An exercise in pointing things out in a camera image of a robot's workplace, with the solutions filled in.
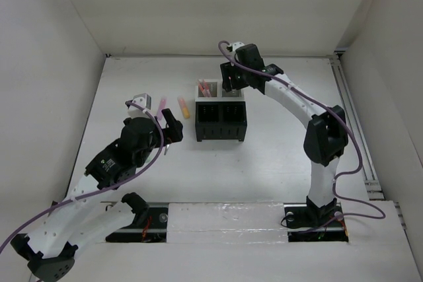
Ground red pen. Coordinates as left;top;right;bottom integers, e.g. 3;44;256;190
197;81;208;97
202;79;212;98

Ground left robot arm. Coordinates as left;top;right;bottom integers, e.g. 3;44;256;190
10;108;183;281

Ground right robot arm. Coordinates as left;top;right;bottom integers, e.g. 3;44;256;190
218;40;349;227

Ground orange highlighter marker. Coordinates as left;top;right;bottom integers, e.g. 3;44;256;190
177;96;190;120

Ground white slotted organizer box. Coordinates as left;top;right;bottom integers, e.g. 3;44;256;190
194;79;245;102

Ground purple highlighter marker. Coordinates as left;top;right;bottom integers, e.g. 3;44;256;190
156;96;167;122

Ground black slotted organizer box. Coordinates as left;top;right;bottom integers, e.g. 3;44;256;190
195;101;247;142

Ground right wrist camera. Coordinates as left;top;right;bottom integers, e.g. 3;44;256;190
226;42;245;52

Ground black handled scissors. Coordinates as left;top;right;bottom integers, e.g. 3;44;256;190
164;143;171;155

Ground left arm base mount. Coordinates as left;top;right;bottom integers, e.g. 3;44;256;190
105;192;169;243

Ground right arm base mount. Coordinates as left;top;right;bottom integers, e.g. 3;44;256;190
280;203;349;242

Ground aluminium rail right side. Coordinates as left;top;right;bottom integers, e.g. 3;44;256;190
332;51;407;230

